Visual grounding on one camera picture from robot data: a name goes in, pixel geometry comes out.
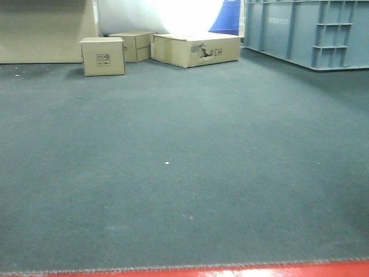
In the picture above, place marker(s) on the wide flat cardboard box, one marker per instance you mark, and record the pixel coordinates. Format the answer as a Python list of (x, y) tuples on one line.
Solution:
[(192, 51)]

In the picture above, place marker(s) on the middle cardboard box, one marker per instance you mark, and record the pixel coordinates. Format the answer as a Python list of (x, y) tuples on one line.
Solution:
[(136, 45)]

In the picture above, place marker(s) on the small cardboard box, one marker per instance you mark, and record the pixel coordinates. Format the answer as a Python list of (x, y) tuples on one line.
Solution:
[(103, 56)]

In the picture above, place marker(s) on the blue plastic container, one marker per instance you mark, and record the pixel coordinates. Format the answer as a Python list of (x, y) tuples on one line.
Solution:
[(227, 22)]

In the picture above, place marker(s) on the large grey plastic crate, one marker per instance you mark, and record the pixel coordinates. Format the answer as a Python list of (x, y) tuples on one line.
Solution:
[(319, 35)]

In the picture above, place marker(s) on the large beige cardboard panel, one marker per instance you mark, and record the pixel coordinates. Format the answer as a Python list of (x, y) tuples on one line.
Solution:
[(46, 31)]

